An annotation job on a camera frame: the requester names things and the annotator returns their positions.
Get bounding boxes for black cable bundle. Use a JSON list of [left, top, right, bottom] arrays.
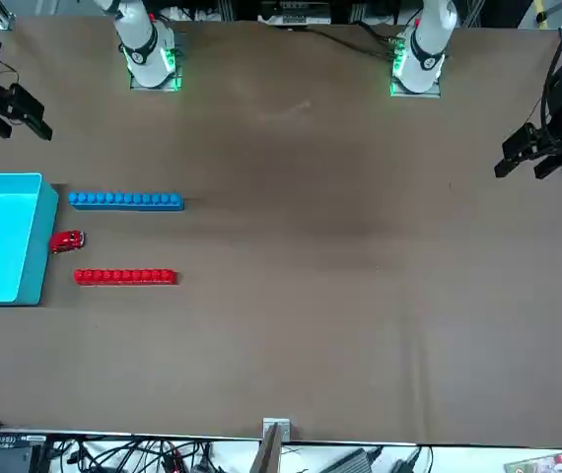
[[305, 23, 396, 61]]

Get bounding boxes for red toy car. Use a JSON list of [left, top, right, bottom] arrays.
[[49, 229, 86, 255]]

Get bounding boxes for colourful printed booklet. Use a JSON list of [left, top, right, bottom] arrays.
[[504, 450, 562, 473]]

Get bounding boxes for grey power strip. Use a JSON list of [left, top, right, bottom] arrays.
[[259, 11, 332, 27]]

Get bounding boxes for red building block row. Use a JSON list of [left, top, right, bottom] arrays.
[[73, 268, 179, 287]]

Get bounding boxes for tangled black cables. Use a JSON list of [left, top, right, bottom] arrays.
[[48, 437, 226, 473]]

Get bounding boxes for metal post foot bracket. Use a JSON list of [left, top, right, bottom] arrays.
[[262, 417, 293, 440]]

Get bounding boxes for grey power adapter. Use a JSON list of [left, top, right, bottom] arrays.
[[319, 446, 376, 473]]

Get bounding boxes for blue building block row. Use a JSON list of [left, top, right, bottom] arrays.
[[67, 190, 186, 212]]

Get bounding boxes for cyan plastic bin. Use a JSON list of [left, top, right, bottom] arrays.
[[0, 171, 60, 307]]

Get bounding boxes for camera mount post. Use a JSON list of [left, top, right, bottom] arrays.
[[250, 423, 283, 473]]

